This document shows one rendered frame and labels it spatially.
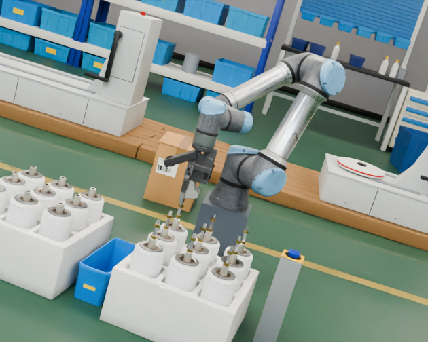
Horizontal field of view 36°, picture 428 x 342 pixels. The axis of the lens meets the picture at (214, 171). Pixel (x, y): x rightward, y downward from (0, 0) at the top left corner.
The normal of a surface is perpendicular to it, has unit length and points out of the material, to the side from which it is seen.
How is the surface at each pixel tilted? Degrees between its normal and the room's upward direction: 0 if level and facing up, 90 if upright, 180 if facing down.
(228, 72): 93
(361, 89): 90
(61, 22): 93
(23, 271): 90
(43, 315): 0
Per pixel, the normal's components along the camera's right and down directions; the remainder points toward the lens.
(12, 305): 0.28, -0.93
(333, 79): 0.62, 0.24
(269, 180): 0.48, 0.47
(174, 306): -0.25, 0.18
